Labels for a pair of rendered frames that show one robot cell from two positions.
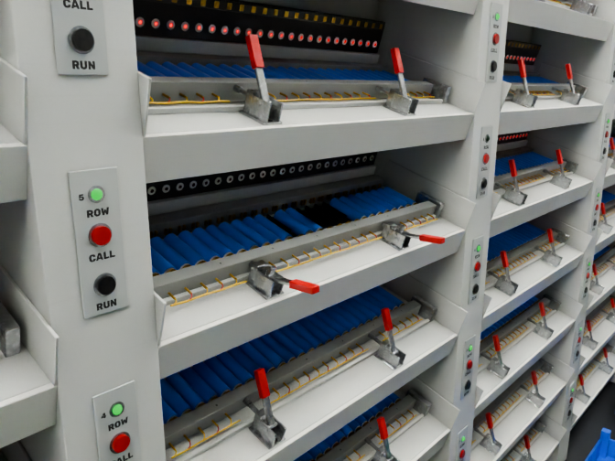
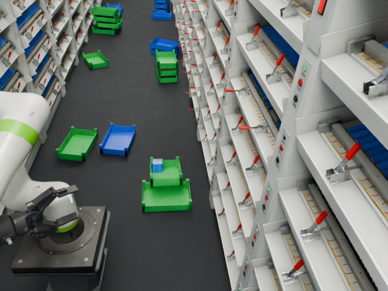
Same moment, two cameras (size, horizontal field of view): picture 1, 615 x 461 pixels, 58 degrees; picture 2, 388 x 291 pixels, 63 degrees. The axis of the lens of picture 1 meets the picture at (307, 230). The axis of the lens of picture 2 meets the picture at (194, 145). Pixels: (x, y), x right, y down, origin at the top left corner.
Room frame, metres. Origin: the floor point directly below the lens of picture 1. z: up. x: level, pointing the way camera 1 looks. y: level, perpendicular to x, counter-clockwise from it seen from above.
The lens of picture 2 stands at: (1.19, -0.99, 1.52)
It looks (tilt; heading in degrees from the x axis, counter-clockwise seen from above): 38 degrees down; 128
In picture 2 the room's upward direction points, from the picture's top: 5 degrees clockwise
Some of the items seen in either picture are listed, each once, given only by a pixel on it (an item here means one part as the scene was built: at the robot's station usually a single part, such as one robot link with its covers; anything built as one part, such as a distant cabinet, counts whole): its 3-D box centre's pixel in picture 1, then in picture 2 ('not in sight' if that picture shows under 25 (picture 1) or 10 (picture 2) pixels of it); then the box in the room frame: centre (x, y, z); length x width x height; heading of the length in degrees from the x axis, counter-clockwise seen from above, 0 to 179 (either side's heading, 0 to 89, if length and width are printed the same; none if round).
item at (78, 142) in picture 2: not in sight; (78, 142); (-0.61, -0.08, 0.04); 0.30 x 0.20 x 0.08; 127
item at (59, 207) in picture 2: not in sight; (55, 205); (0.24, -0.66, 0.49); 0.16 x 0.13 x 0.19; 32
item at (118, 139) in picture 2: not in sight; (118, 138); (-0.45, 0.16, 0.04); 0.30 x 0.20 x 0.08; 127
